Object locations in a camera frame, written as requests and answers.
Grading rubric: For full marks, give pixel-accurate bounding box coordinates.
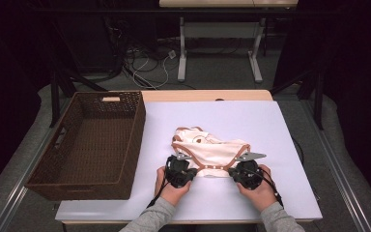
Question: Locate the black metal stand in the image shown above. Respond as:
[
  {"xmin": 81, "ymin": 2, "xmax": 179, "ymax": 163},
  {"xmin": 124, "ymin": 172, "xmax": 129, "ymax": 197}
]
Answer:
[
  {"xmin": 270, "ymin": 67, "xmax": 325, "ymax": 131},
  {"xmin": 48, "ymin": 67, "xmax": 108, "ymax": 129}
]

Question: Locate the light wood table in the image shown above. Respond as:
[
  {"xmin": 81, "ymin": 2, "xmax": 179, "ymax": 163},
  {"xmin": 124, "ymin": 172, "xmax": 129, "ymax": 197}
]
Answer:
[{"xmin": 55, "ymin": 89, "xmax": 323, "ymax": 225}]

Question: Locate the white-legged desk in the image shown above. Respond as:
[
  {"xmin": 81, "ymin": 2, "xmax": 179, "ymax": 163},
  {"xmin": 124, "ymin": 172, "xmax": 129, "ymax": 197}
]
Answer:
[{"xmin": 158, "ymin": 0, "xmax": 299, "ymax": 84}]

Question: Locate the left hand-held gripper black cable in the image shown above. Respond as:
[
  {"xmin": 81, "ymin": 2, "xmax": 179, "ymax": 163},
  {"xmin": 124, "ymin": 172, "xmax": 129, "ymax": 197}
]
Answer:
[{"xmin": 146, "ymin": 166, "xmax": 171, "ymax": 209}]

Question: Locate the person's left hand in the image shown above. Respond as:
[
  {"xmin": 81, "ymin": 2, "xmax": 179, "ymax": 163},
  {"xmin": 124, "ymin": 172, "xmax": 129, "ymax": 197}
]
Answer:
[{"xmin": 154, "ymin": 166, "xmax": 192, "ymax": 207}]

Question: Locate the right hand-held gripper black cable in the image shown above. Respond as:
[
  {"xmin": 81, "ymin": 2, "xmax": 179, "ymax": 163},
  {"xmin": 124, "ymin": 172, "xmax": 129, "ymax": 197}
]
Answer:
[{"xmin": 253, "ymin": 166, "xmax": 285, "ymax": 208}]

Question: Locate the dark curtain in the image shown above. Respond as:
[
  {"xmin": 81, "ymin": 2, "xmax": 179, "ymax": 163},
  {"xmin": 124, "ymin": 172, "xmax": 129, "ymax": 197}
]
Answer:
[
  {"xmin": 0, "ymin": 0, "xmax": 56, "ymax": 207},
  {"xmin": 271, "ymin": 0, "xmax": 371, "ymax": 207}
]

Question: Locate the white floor cable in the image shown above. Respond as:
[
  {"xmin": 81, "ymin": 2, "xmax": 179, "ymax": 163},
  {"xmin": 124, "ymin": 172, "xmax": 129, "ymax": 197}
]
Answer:
[{"xmin": 131, "ymin": 51, "xmax": 176, "ymax": 91}]

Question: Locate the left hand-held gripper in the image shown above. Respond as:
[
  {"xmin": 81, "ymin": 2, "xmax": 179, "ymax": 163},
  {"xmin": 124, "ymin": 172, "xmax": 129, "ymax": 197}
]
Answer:
[{"xmin": 164, "ymin": 152, "xmax": 198, "ymax": 189}]

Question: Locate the aluminium rail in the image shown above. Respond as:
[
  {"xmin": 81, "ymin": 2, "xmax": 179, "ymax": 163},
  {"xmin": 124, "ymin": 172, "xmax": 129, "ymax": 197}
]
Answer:
[
  {"xmin": 300, "ymin": 99, "xmax": 371, "ymax": 232},
  {"xmin": 0, "ymin": 96, "xmax": 73, "ymax": 232}
]

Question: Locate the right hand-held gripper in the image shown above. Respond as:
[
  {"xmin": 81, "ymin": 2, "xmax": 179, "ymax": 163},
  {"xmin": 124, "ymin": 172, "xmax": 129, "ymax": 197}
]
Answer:
[{"xmin": 228, "ymin": 152, "xmax": 268, "ymax": 190}]

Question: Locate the brown woven basket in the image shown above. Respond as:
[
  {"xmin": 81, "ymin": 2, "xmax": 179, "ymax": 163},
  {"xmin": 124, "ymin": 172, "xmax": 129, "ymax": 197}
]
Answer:
[{"xmin": 24, "ymin": 91, "xmax": 147, "ymax": 201}]

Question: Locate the hand-held gripper black cable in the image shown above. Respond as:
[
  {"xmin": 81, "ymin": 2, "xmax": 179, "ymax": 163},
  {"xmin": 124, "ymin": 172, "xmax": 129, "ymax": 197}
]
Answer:
[
  {"xmin": 146, "ymin": 166, "xmax": 171, "ymax": 209},
  {"xmin": 253, "ymin": 166, "xmax": 285, "ymax": 208}
]

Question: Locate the cream baby bodysuit brown trim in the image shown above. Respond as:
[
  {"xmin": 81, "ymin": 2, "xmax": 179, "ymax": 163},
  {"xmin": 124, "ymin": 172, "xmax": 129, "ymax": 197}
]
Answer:
[{"xmin": 171, "ymin": 126, "xmax": 251, "ymax": 179}]

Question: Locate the black floor cable bundle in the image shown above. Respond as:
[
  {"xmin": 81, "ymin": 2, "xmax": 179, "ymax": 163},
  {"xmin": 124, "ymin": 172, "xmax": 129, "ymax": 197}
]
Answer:
[{"xmin": 104, "ymin": 15, "xmax": 162, "ymax": 89}]

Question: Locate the person's right hand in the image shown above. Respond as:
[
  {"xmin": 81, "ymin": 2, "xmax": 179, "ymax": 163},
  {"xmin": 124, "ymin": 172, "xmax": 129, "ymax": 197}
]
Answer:
[{"xmin": 236, "ymin": 163, "xmax": 279, "ymax": 213}]

